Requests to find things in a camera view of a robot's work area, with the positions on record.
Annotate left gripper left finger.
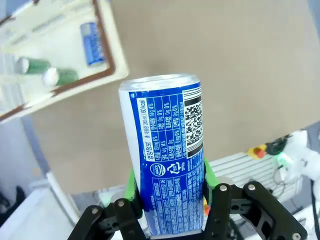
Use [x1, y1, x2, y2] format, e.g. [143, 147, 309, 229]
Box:
[66, 168, 149, 240]

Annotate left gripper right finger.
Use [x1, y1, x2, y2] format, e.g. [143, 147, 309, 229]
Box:
[201, 157, 309, 240]

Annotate blue drink can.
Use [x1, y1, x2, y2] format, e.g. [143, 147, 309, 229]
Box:
[79, 21, 106, 67]
[118, 73, 205, 237]

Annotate green drink can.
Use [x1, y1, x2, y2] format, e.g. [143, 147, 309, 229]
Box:
[15, 57, 51, 75]
[41, 67, 80, 87]

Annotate cream basket brown rim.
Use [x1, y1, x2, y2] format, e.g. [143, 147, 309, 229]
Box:
[0, 0, 131, 125]

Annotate red emergency stop button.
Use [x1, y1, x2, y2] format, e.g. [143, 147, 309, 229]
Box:
[247, 144, 267, 159]

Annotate slotted aluminium base plate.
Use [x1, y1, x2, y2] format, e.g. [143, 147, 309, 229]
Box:
[208, 151, 305, 204]

